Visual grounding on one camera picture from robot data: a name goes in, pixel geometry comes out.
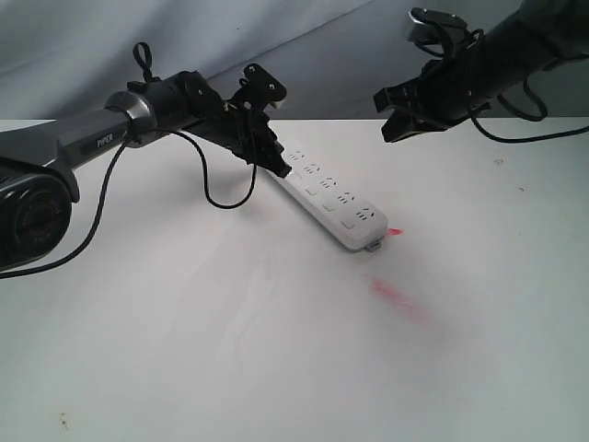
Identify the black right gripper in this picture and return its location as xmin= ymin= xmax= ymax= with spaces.
xmin=373 ymin=57 xmax=492 ymax=143

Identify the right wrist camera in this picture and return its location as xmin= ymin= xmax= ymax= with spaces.
xmin=403 ymin=7 xmax=468 ymax=44

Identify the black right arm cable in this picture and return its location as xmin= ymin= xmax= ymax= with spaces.
xmin=413 ymin=13 xmax=589 ymax=142

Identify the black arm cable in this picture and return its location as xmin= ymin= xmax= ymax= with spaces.
xmin=413 ymin=13 xmax=589 ymax=142
xmin=0 ymin=41 xmax=259 ymax=280

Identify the white power strip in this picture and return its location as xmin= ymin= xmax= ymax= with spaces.
xmin=275 ymin=148 xmax=388 ymax=252

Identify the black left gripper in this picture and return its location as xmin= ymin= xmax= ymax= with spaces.
xmin=177 ymin=71 xmax=292 ymax=178

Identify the grey backdrop cloth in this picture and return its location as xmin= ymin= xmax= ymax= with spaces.
xmin=0 ymin=0 xmax=589 ymax=122

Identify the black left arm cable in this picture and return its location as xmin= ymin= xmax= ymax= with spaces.
xmin=0 ymin=41 xmax=259 ymax=280

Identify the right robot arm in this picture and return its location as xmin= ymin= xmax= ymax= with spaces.
xmin=374 ymin=1 xmax=588 ymax=143

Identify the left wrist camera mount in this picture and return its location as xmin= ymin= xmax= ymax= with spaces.
xmin=231 ymin=64 xmax=287 ymax=111

